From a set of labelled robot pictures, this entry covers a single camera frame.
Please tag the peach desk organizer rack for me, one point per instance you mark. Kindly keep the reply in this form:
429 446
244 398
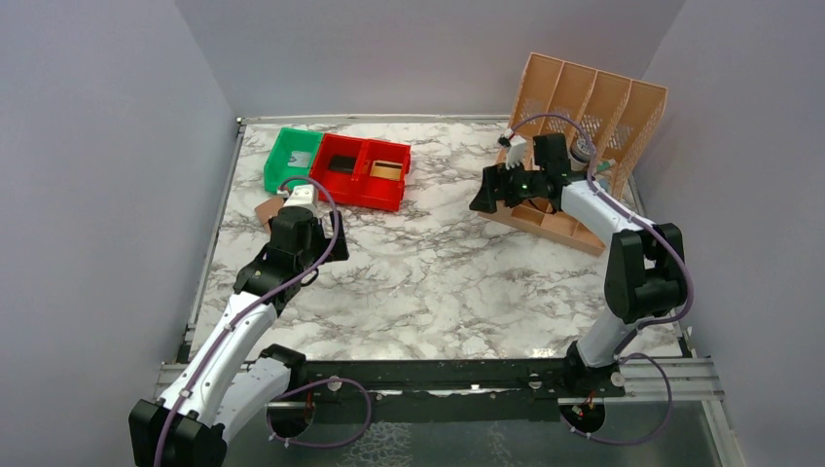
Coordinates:
616 115

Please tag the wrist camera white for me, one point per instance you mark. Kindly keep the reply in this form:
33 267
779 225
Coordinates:
303 196
514 146

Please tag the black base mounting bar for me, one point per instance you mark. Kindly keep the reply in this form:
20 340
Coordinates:
425 391

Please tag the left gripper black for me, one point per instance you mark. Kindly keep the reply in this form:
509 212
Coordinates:
324 241

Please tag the gold card in red bin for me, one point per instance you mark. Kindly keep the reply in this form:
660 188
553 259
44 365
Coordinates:
387 170

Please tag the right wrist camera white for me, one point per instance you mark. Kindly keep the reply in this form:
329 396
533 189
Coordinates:
514 146

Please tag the red double plastic bin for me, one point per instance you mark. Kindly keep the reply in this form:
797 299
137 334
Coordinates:
359 188

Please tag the green plastic bin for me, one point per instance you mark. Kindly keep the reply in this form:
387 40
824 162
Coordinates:
276 168

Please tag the green white tube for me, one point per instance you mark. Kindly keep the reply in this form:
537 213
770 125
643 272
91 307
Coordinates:
605 166

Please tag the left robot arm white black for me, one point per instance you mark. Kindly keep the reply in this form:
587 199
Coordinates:
197 415

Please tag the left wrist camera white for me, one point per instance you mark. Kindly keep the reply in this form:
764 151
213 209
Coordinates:
303 196

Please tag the round jar patterned lid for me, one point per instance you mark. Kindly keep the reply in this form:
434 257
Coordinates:
581 151

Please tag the brown leather card holder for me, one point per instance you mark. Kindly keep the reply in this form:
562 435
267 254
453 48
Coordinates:
267 210

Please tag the black card in red bin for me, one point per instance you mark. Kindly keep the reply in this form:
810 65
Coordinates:
342 164

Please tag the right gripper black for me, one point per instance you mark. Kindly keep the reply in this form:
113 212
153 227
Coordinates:
495 177

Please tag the silver card in green bin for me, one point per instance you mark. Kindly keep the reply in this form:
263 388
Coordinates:
300 159

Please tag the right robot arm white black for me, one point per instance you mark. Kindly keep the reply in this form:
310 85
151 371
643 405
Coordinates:
645 277

